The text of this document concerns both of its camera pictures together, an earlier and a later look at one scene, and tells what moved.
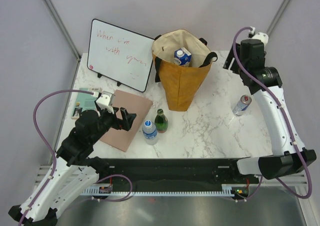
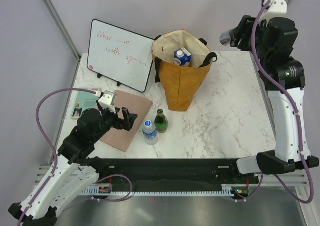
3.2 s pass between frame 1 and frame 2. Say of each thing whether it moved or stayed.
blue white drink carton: stayed
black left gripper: stayed
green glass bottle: stayed
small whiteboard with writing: stayed
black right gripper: moved
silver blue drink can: moved
